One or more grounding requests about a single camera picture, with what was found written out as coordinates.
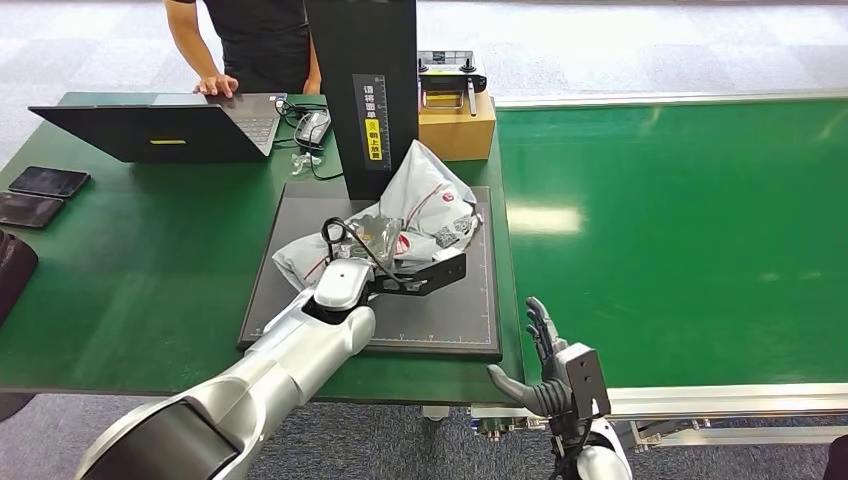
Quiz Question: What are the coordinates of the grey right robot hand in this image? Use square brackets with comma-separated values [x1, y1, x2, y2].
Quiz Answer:
[486, 296, 574, 419]

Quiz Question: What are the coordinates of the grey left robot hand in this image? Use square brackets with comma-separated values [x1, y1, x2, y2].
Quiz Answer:
[341, 218, 404, 266]

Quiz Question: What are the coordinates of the person's right hand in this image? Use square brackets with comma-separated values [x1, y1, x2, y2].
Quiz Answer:
[193, 74, 240, 99]

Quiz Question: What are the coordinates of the grey poly mailer package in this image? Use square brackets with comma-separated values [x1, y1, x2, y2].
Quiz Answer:
[271, 139, 485, 293]

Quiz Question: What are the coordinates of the black inbound scanning machine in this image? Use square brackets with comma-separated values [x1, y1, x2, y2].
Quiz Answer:
[238, 0, 503, 362]

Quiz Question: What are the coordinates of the brown cardboard box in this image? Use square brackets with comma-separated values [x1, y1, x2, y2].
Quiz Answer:
[417, 89, 498, 162]

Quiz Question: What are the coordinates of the green conveyor belt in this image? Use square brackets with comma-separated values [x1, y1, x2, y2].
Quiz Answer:
[496, 97, 848, 389]

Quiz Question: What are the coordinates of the person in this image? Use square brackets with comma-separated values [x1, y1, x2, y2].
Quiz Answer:
[164, 0, 323, 99]

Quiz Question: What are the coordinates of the dark grey laptop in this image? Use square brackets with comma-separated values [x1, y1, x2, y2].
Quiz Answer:
[28, 92, 287, 165]

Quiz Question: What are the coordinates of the grey power adapter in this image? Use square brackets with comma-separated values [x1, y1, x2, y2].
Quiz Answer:
[294, 109, 333, 150]

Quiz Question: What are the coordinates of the small clear plastic piece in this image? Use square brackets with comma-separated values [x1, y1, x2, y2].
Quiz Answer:
[289, 152, 323, 177]

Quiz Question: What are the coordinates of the yellow black label sticker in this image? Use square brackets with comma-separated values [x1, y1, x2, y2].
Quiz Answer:
[351, 74, 392, 172]

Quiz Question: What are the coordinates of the black white remote controller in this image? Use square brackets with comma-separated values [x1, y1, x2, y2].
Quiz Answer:
[417, 50, 488, 119]

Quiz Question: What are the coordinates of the black phone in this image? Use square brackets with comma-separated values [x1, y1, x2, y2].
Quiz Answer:
[7, 166, 92, 199]
[0, 192, 66, 231]

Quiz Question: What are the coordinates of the green table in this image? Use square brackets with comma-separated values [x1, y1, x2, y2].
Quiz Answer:
[0, 91, 528, 407]

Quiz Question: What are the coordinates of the dark rounded cushion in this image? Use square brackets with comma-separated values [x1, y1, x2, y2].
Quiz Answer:
[0, 230, 40, 329]

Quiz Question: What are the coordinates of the black rounded object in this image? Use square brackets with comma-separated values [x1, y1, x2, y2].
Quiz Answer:
[823, 433, 848, 480]

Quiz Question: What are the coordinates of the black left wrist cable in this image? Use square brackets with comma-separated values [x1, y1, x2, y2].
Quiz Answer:
[321, 217, 415, 287]

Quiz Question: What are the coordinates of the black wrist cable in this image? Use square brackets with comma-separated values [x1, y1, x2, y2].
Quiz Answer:
[549, 417, 596, 480]
[321, 217, 415, 287]

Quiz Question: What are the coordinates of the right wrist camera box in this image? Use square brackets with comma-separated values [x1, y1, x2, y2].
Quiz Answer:
[555, 342, 612, 420]

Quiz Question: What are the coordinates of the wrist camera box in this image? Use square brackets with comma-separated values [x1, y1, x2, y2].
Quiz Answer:
[555, 342, 612, 420]
[370, 251, 468, 297]

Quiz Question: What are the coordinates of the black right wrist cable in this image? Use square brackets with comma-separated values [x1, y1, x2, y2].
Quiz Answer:
[549, 417, 596, 480]

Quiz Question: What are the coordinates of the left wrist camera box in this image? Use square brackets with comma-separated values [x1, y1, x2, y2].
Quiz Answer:
[370, 251, 468, 297]

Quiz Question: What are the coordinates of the black power cable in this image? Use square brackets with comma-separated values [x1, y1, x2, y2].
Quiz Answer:
[274, 99, 344, 182]

